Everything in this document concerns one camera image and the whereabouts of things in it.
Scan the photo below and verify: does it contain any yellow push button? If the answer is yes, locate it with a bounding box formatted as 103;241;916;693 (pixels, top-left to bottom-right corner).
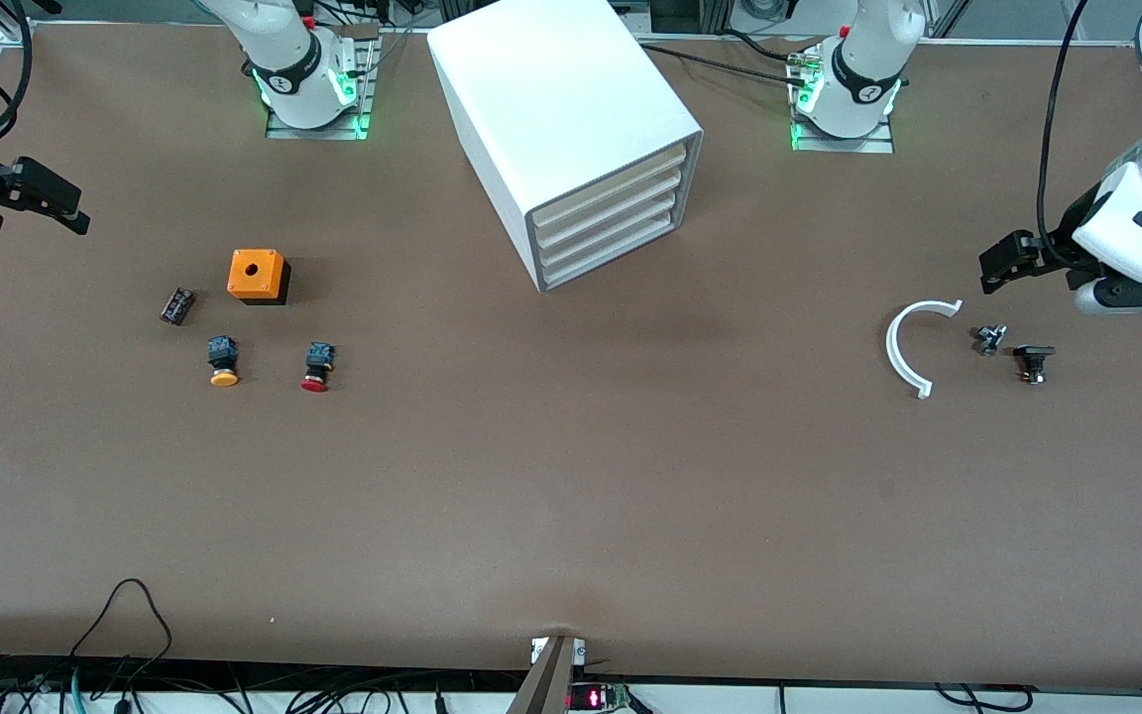
206;335;241;388

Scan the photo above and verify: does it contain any red push button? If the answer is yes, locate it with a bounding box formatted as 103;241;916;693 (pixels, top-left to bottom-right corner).
299;341;337;394

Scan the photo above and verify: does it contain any circuit board red display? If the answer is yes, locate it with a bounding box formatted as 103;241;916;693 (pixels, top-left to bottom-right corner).
567;682;633;713

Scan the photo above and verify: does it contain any small black bracket part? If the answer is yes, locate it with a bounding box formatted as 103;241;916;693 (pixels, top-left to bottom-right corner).
1012;343;1058;386

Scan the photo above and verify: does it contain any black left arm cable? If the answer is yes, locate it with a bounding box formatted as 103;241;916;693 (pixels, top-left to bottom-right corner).
1037;0;1092;274

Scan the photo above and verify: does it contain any white curved plastic bracket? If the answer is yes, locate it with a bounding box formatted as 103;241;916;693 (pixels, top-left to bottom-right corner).
885;298;965;401

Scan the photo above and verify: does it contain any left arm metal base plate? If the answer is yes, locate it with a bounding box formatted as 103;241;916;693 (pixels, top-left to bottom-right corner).
789;48;897;156

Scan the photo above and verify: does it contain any orange button enclosure box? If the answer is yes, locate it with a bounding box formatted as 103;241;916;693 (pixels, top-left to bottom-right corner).
227;248;291;306

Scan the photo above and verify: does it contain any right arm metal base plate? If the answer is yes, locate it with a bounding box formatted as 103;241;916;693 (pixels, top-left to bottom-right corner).
264;25;379;142

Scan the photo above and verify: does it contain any black base power cable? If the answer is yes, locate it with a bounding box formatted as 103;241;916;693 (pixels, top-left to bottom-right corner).
640;43;815;90

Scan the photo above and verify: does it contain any black looped cable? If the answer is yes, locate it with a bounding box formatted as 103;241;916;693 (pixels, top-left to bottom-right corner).
68;578;175;695

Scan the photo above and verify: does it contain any black floor cable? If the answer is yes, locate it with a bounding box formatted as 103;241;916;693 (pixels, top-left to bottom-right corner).
933;682;1033;711

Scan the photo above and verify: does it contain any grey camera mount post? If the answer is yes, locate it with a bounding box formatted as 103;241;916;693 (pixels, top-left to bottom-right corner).
505;635;587;714

